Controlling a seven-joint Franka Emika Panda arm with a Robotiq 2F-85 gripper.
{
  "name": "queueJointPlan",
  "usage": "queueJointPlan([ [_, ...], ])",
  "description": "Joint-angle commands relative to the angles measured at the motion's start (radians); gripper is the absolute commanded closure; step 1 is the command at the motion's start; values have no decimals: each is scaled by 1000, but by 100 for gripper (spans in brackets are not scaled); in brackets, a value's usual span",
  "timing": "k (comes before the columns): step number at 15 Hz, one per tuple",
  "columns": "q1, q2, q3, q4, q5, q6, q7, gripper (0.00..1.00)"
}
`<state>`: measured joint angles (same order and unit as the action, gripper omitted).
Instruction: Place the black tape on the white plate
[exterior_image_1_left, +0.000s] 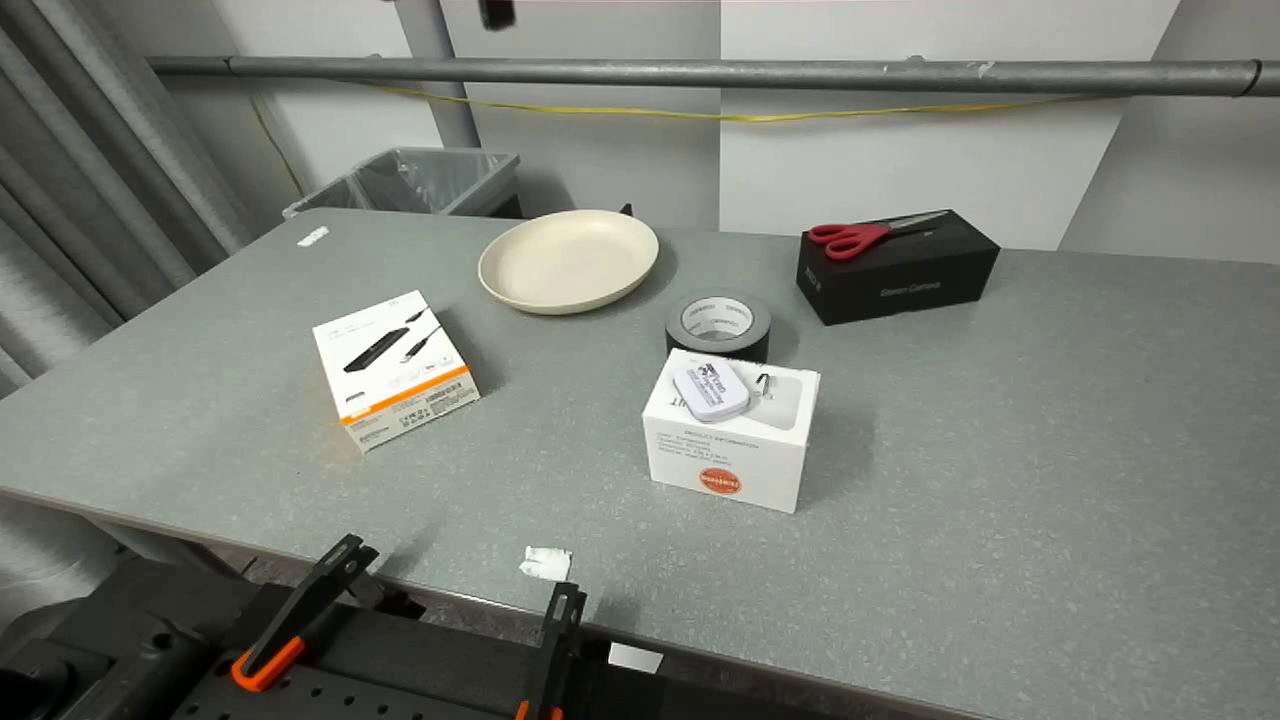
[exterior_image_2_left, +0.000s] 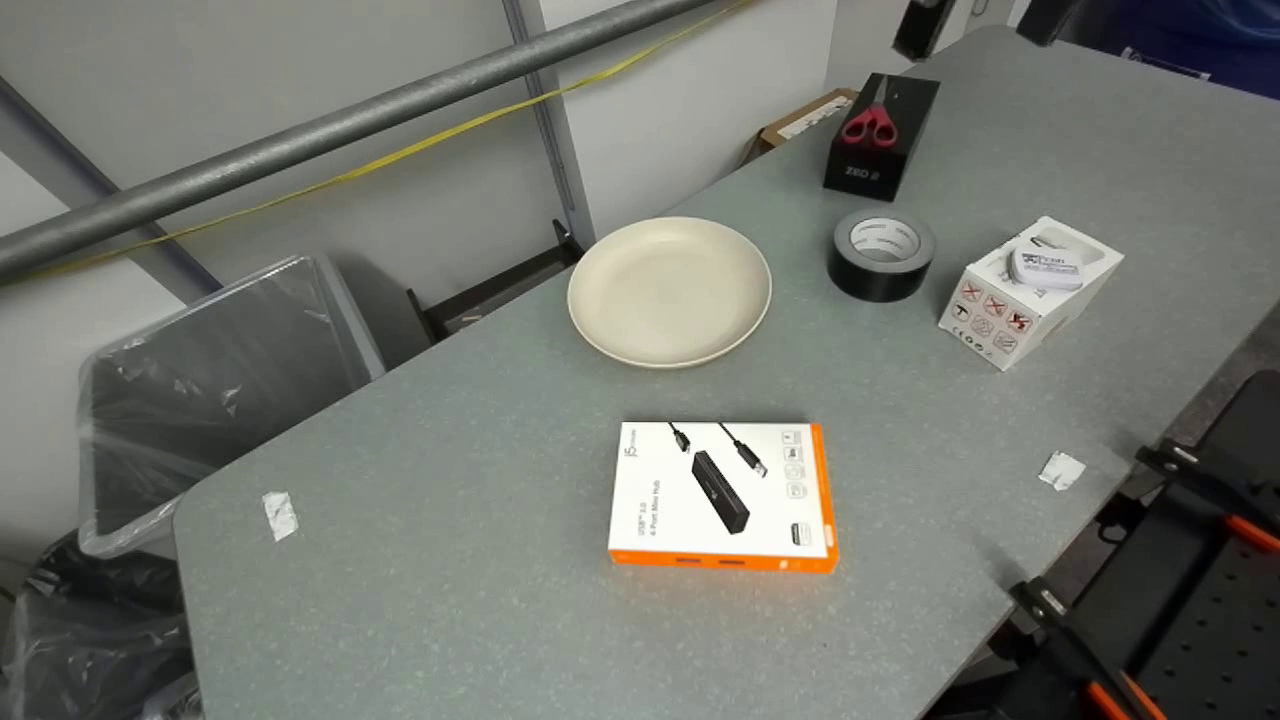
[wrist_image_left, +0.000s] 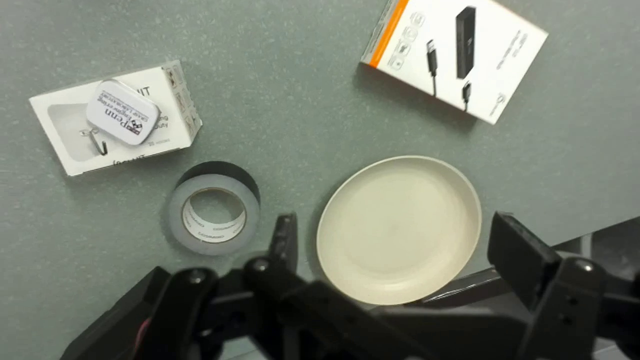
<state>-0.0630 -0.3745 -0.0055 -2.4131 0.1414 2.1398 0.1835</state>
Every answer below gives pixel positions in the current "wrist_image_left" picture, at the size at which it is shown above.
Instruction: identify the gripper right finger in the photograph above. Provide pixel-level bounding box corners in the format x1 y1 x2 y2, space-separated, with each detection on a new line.
487 211 640 360

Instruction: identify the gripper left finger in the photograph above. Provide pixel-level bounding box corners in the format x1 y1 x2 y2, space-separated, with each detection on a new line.
60 213 422 360

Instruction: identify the black tape roll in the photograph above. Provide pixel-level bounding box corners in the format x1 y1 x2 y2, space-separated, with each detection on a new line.
166 161 261 257

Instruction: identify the white plate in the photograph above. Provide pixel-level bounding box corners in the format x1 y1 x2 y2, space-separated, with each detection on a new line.
316 155 483 306

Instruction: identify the white rounded tin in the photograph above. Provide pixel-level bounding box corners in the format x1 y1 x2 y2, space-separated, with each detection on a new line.
86 79 161 146

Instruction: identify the white box with hook picture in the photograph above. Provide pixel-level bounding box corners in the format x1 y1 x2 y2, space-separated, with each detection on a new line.
29 60 203 177

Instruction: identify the white box with orange stripe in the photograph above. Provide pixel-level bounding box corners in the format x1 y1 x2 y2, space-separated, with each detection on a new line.
360 0 549 125

